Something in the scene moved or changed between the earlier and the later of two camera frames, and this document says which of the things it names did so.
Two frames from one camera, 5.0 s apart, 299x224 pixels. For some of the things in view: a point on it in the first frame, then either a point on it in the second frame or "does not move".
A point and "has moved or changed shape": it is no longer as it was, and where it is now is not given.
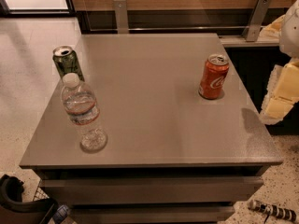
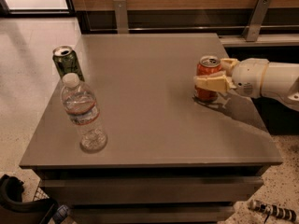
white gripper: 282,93 -> 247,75
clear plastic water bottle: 80,104 does not move
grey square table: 185,136 does not move
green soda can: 66,62 does not move
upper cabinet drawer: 155,190 does not move
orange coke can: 213,80 has moved or changed shape
